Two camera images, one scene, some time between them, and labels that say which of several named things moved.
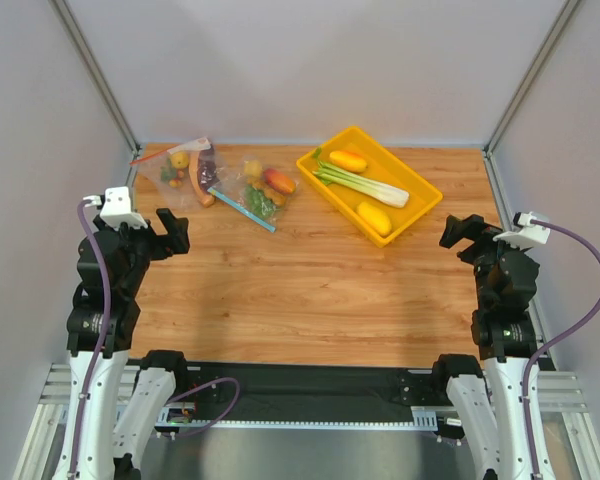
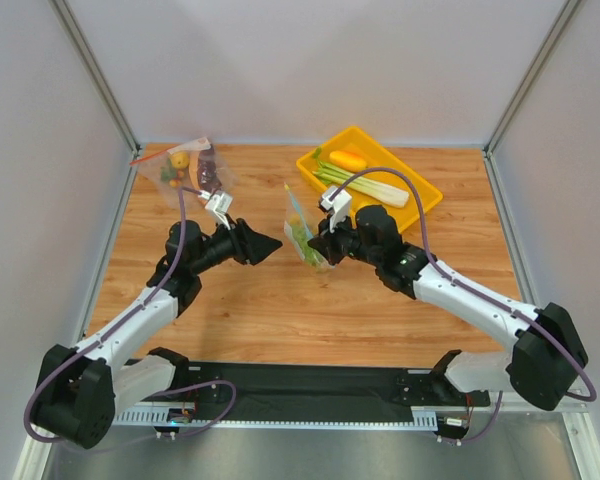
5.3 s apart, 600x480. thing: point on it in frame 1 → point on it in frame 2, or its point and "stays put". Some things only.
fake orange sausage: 193,167 stays put
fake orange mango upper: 347,161 stays put
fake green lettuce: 258,203 → 302,238
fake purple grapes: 207,168 stays put
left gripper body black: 157,239 → 240,241
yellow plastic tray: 377,191 stays put
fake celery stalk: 332,175 stays put
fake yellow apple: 179,159 stays put
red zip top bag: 187,175 stays put
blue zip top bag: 256,189 → 301,225
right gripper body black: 471,240 → 338,243
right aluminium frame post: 534,68 stays put
